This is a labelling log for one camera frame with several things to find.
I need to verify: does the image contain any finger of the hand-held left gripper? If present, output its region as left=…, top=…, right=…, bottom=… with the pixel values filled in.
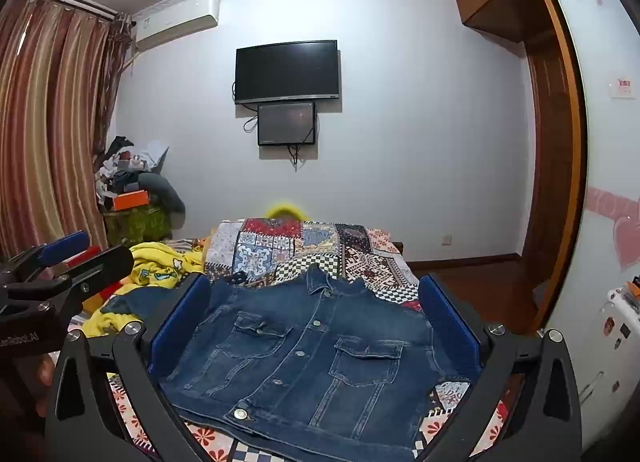
left=10, top=245, right=135, bottom=313
left=0, top=231, right=92, bottom=288

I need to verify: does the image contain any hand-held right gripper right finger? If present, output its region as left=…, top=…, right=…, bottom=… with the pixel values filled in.
left=412, top=273, right=583, bottom=462

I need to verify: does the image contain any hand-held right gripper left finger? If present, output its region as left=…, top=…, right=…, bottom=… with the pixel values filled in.
left=44, top=273, right=221, bottom=462

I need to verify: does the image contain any blue denim jacket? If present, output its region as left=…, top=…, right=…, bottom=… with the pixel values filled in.
left=100, top=262, right=476, bottom=462

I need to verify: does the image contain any person's left hand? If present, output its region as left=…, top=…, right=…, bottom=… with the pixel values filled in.
left=31, top=354, right=57, bottom=418

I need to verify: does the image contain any green cloth covered table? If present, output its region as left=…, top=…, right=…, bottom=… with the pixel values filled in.
left=102, top=205, right=173, bottom=248

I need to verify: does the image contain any yellow cartoon blanket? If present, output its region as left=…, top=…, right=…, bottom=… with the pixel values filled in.
left=80, top=239, right=206, bottom=340

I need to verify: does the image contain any orange box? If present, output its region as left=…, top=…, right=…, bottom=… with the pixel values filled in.
left=112, top=189, right=150, bottom=212

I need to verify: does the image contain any pile of clutter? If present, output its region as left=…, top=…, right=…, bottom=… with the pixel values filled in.
left=94, top=136, right=187, bottom=217

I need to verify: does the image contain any striped brown curtain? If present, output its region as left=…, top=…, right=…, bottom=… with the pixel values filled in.
left=0, top=0, right=135, bottom=260

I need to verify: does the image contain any patchwork quilt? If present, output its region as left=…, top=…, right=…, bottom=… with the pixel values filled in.
left=202, top=217, right=511, bottom=462

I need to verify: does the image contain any yellow object behind bed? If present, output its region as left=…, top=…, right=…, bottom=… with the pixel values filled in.
left=264, top=201, right=307, bottom=219

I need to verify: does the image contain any white stickered appliance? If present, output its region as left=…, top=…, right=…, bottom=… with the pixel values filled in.
left=582, top=279, right=640, bottom=445

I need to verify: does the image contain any wooden wardrobe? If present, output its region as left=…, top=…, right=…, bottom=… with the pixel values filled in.
left=450, top=0, right=588, bottom=338

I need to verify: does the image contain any white sliding door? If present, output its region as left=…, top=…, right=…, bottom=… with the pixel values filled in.
left=542, top=0, right=640, bottom=453

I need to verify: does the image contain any white air conditioner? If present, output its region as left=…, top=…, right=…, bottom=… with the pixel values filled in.
left=132, top=0, right=221, bottom=52

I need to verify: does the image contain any small paper notice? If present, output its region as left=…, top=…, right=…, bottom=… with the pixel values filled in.
left=607, top=75, right=639, bottom=99

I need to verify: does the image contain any small black wall monitor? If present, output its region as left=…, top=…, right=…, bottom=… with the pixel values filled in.
left=257, top=101, right=318, bottom=147

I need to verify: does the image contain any black wall television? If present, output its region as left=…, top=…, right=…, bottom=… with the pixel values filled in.
left=235, top=40, right=342, bottom=106

